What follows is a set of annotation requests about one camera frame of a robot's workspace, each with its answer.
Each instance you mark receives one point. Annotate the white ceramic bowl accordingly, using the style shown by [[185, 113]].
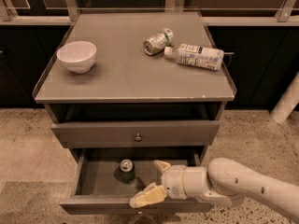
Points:
[[78, 56]]

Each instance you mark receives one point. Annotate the metal window frame rail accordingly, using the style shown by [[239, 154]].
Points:
[[213, 12]]

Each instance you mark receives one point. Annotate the clear plastic water bottle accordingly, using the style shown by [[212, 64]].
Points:
[[196, 56]]

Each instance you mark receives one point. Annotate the dark green soda can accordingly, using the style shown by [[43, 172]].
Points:
[[127, 171]]

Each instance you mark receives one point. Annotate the grey open middle drawer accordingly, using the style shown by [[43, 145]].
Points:
[[98, 188]]

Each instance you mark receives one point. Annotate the round metal drawer knob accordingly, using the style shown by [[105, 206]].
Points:
[[138, 137]]

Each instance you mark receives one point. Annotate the silver green can lying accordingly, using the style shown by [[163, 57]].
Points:
[[157, 42]]

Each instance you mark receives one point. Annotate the grey drawer cabinet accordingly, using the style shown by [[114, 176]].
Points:
[[126, 84]]

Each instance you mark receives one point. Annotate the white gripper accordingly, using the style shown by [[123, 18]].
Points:
[[173, 181]]

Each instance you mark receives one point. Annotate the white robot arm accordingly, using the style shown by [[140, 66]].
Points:
[[255, 157]]

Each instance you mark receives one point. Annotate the grey top drawer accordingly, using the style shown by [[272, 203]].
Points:
[[170, 133]]

